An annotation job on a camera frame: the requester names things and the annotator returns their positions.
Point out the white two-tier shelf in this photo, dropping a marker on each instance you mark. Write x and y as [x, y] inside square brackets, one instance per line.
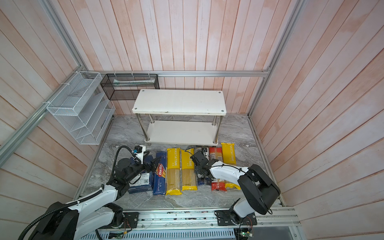
[180, 103]

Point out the blue Barilla spaghetti box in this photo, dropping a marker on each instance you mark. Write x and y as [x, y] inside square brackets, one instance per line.
[160, 175]

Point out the yellow pastatime spaghetti pack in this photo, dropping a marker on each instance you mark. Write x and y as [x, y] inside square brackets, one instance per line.
[173, 172]
[189, 178]

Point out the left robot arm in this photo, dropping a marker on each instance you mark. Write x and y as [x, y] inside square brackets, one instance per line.
[74, 220]

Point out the black mesh basket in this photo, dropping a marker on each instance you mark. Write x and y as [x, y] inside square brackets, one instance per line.
[126, 87]

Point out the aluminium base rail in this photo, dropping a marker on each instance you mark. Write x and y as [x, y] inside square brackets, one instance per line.
[203, 224]

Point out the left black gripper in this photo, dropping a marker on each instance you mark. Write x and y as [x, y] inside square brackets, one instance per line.
[153, 161]

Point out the red spaghetti pack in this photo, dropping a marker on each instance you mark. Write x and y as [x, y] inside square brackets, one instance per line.
[217, 184]

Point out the white wire mesh rack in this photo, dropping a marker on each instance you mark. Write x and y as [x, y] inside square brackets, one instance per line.
[83, 111]

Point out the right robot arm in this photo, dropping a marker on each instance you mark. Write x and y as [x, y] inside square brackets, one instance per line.
[259, 189]

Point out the blue white-label spaghetti pack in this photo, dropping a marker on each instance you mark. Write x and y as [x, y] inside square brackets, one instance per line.
[203, 181]

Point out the dark blue pasta bag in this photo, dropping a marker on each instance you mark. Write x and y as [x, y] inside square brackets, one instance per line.
[143, 182]

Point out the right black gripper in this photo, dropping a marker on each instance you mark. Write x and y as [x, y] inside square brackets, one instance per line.
[197, 169]

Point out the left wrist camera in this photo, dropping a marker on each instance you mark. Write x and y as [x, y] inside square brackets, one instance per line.
[139, 152]

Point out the yellow spaghetti pack far right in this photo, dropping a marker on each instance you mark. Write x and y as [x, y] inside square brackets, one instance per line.
[229, 158]

